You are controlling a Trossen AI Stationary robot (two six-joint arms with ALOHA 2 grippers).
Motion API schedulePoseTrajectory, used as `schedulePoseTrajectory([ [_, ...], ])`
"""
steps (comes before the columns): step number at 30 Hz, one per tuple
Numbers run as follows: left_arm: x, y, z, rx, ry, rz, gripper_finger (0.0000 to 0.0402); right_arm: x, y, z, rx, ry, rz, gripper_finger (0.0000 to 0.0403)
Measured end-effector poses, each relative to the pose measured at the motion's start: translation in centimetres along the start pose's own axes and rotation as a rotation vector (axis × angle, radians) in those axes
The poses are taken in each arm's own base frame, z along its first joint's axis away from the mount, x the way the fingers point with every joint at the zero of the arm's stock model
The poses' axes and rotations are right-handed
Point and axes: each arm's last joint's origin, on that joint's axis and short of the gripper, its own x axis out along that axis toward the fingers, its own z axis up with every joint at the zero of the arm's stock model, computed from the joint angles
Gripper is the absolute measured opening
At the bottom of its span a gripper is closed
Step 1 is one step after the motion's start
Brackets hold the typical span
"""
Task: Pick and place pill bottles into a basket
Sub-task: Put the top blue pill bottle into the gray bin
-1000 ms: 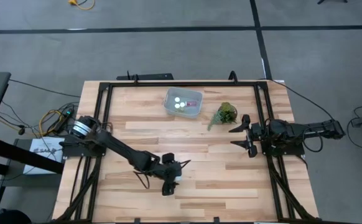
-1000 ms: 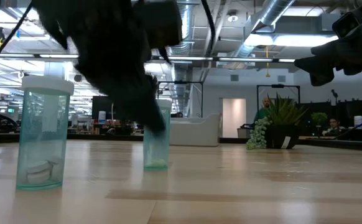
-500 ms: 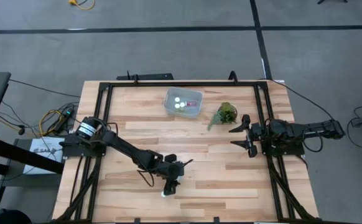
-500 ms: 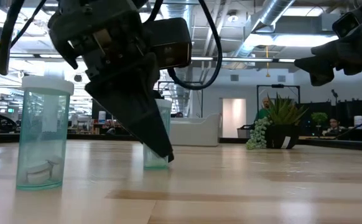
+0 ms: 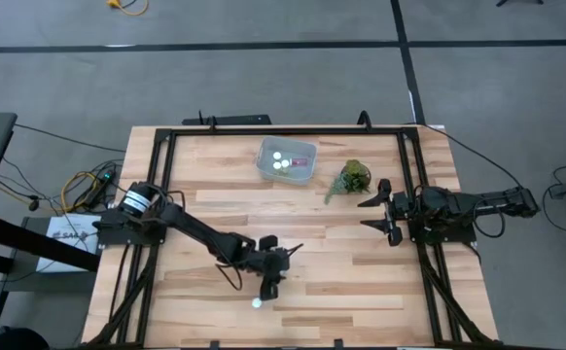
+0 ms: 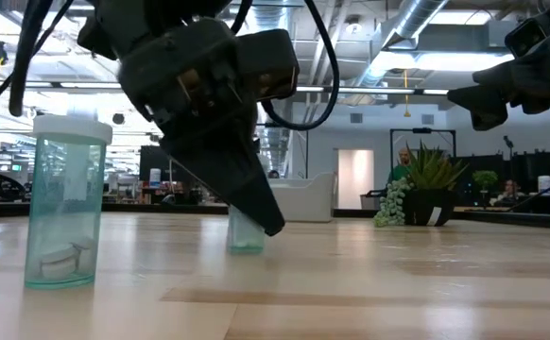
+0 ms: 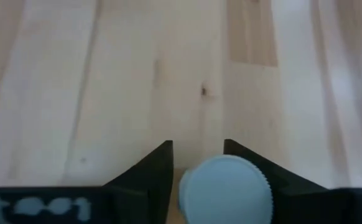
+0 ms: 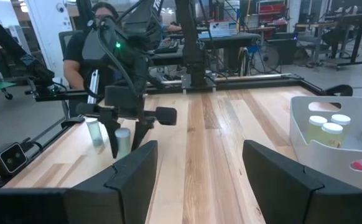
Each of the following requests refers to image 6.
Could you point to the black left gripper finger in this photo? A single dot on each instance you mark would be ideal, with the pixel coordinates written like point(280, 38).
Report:
point(228, 179)

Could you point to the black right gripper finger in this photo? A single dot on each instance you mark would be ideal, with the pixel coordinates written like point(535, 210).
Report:
point(494, 75)
point(485, 106)

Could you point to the small teal pill bottle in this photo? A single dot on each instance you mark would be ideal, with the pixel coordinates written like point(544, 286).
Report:
point(244, 233)

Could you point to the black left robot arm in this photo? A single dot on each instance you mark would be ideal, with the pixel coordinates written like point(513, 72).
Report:
point(161, 7)

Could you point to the large teal pill bottle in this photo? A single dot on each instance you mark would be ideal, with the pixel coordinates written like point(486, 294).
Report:
point(64, 203)

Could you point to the small round green plant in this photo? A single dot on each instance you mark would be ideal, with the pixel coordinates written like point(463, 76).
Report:
point(485, 179)

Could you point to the white canister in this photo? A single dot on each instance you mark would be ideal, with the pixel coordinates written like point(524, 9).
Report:
point(544, 185)
point(154, 178)

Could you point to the white couch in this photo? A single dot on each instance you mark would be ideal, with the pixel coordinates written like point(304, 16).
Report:
point(303, 198)

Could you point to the spiky green plant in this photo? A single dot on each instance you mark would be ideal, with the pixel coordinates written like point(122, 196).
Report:
point(433, 167)

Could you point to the person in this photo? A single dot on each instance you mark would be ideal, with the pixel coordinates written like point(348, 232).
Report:
point(509, 190)
point(400, 167)

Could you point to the black plant pot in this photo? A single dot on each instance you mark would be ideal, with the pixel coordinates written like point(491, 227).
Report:
point(428, 208)

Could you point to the trailing pearl succulent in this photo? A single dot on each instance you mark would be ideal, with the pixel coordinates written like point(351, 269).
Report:
point(392, 203)

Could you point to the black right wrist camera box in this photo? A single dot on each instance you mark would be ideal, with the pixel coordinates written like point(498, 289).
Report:
point(527, 35)

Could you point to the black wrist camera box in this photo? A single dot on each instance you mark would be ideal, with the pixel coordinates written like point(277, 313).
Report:
point(527, 35)
point(268, 63)

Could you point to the black metal frame stand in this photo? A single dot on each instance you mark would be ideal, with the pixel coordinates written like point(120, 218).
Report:
point(421, 130)

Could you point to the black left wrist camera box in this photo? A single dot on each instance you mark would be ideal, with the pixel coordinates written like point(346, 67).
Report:
point(268, 63)

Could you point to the silver ceiling duct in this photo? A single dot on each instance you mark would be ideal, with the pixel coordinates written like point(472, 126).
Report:
point(409, 21)

